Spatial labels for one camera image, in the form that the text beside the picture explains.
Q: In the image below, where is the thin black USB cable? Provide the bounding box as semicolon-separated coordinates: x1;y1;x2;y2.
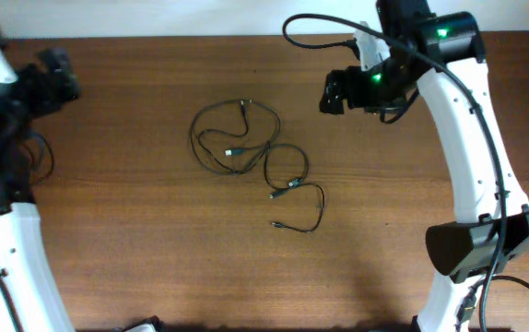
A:
269;182;326;234
188;98;312;200

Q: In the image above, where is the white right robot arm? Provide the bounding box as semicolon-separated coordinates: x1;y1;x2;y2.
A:
320;1;529;331

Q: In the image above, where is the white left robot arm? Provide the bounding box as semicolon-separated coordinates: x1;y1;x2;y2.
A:
0;48;80;331

